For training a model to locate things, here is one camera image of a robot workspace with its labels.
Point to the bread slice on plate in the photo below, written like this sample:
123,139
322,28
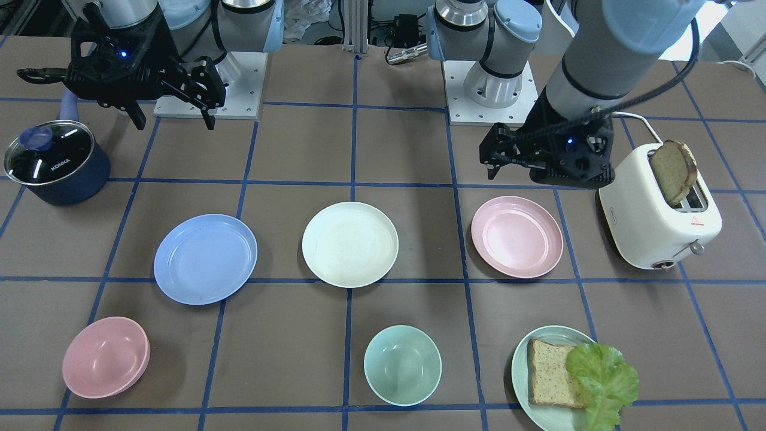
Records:
550,383

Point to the cream white plate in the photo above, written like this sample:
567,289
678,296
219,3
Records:
350,244

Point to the bread slice in toaster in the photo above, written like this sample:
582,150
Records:
675,170

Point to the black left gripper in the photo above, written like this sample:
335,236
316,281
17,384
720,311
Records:
543,115

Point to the pink plate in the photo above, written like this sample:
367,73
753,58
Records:
517,237

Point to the green lettuce leaf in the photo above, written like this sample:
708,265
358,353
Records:
602,371

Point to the dark blue pot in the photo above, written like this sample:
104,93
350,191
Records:
60,161

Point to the green plate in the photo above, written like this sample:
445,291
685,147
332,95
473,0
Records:
546,417

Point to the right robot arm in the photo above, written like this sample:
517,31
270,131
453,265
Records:
213,28

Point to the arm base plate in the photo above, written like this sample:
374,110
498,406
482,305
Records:
244,76
491,99

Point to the blue plate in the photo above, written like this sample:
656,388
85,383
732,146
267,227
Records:
205,259

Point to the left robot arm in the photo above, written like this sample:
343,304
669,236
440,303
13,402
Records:
614,45

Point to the green bowl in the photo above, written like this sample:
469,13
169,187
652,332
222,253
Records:
402,365

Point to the white toaster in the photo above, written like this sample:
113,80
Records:
647,232

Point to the pink bowl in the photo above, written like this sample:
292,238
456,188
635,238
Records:
106,358

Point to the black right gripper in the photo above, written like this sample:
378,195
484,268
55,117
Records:
160,49

